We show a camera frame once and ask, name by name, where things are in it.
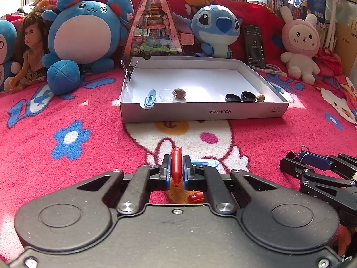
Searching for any round blue mouse plush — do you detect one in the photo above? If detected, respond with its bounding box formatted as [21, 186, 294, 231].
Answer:
[42, 0, 134, 95]

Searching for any blue robot cat plush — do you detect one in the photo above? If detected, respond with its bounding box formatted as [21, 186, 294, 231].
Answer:
[0, 19, 21, 92]

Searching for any white cardboard box tray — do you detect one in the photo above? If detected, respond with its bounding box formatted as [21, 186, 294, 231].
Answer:
[120, 56, 290, 124]

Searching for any brown-haired doll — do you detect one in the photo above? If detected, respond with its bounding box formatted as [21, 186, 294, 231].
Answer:
[6, 8, 52, 92]

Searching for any pink triangular miniature house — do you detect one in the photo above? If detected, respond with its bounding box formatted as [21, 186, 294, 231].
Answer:
[121, 0, 186, 62]

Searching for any pink bunny plush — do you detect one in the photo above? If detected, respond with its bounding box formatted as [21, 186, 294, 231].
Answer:
[280, 6, 321, 86]

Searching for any red capsule tube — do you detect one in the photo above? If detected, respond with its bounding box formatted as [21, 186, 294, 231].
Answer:
[171, 147, 183, 187]
[188, 190, 204, 204]

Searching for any black binder clip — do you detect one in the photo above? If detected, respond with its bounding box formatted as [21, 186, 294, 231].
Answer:
[120, 59, 140, 80]
[287, 144, 311, 162]

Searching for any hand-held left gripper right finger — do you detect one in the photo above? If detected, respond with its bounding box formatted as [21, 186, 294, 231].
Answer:
[183, 155, 279, 215]

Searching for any clear plastic cap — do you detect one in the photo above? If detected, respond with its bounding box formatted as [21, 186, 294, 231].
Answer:
[159, 89, 177, 102]

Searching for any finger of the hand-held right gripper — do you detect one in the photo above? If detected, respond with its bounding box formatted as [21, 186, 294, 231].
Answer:
[280, 156, 357, 194]
[301, 152, 357, 180]

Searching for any light blue hair clip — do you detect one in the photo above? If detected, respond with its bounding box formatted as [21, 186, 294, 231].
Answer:
[143, 89, 157, 108]
[191, 159, 221, 169]

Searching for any white plastic stand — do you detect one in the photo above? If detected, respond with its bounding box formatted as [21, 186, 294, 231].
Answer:
[324, 0, 339, 51]

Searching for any brown cardboard carton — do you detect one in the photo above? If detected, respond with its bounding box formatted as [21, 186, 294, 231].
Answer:
[333, 19, 357, 79]

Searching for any black smartphone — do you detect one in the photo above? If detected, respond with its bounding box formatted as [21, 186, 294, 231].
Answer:
[242, 24, 267, 70]

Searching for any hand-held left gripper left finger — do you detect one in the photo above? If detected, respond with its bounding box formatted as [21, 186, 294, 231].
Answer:
[77, 154, 171, 215]

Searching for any blue alien plush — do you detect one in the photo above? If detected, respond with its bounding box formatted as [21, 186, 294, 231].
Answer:
[172, 4, 243, 59]

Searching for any white phone lanyard cable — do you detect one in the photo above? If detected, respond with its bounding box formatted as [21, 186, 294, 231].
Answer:
[255, 64, 288, 76]

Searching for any red printed blanket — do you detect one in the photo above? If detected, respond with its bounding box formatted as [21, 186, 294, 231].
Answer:
[0, 0, 357, 257]

